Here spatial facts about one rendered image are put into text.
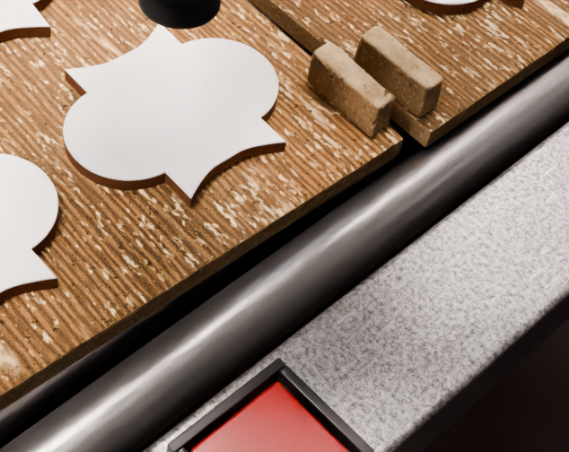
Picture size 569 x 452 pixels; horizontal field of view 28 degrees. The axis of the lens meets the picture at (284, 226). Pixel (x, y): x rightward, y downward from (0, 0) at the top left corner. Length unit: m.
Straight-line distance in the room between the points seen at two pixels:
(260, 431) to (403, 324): 0.11
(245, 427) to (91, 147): 0.18
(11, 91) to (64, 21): 0.07
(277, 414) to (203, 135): 0.17
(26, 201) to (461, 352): 0.25
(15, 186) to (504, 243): 0.28
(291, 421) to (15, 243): 0.17
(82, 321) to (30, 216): 0.07
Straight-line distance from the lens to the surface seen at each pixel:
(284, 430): 0.57
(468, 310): 0.64
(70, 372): 0.61
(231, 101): 0.67
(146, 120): 0.66
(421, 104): 0.69
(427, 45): 0.74
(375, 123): 0.67
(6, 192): 0.63
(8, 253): 0.60
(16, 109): 0.68
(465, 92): 0.72
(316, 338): 0.61
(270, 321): 0.62
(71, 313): 0.59
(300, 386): 0.58
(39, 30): 0.71
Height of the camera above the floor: 1.44
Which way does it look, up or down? 53 degrees down
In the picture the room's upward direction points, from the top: 11 degrees clockwise
